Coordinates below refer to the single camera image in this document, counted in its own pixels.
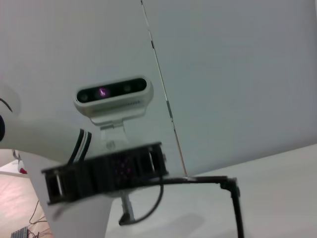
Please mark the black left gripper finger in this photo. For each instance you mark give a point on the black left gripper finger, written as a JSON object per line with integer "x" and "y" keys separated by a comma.
{"x": 158, "y": 161}
{"x": 53, "y": 186}

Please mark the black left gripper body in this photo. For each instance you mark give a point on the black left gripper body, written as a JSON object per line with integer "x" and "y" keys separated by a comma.
{"x": 104, "y": 173}

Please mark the black glasses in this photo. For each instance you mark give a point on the black glasses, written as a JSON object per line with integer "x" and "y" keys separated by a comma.
{"x": 198, "y": 179}

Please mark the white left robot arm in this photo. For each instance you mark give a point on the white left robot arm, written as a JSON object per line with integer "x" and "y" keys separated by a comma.
{"x": 44, "y": 138}

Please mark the silver left gripper connector post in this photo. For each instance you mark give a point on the silver left gripper connector post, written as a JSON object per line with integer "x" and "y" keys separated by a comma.
{"x": 127, "y": 205}

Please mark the clear head camera bracket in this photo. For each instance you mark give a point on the clear head camera bracket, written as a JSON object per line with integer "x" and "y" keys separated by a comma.
{"x": 114, "y": 134}

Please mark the white head camera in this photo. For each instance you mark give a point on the white head camera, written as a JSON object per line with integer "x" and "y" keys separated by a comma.
{"x": 111, "y": 90}

